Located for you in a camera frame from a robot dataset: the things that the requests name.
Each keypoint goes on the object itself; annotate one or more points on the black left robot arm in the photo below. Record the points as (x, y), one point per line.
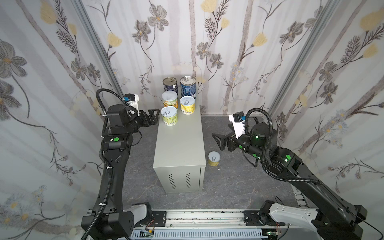
(107, 220)

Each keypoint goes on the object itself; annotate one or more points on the aluminium corner post left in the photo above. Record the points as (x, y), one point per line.
(101, 55)

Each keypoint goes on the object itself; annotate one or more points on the light blue label can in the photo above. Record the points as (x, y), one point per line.
(188, 86)

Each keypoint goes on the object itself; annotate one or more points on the grey metal cabinet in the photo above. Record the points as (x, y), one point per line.
(180, 159)

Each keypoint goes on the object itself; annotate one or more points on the aluminium corner post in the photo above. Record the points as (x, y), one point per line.
(314, 36)
(101, 55)

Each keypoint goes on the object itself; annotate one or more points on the peach can white lid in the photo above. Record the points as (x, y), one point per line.
(170, 98)

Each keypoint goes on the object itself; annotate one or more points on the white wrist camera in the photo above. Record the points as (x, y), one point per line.
(238, 122)
(132, 100)

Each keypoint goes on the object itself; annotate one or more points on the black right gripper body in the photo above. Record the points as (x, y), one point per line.
(227, 142)

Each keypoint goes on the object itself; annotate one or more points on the aluminium corner post right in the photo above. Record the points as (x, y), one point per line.
(314, 36)

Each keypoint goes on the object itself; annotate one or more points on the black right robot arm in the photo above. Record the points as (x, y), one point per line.
(332, 218)

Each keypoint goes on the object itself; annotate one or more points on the white slotted cable duct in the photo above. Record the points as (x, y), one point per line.
(201, 234)

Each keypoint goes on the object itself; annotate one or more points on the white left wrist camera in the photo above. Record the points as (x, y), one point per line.
(132, 100)

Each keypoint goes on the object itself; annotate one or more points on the small yellow label can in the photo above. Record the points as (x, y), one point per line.
(188, 105)

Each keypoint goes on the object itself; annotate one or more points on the dark navy label can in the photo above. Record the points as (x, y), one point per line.
(170, 84)

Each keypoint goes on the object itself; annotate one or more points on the green label can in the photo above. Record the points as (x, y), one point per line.
(169, 115)

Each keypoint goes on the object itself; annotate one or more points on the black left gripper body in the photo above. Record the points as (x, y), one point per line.
(148, 118)

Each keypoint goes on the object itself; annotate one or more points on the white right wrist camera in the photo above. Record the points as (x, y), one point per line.
(238, 122)

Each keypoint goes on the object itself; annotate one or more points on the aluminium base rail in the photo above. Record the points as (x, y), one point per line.
(207, 219)

